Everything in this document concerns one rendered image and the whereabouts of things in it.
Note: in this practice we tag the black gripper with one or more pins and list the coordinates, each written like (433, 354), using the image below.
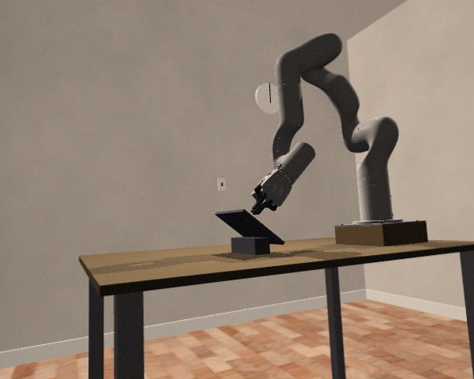
(274, 189)

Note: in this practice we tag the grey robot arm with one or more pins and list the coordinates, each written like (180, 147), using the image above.
(380, 134)

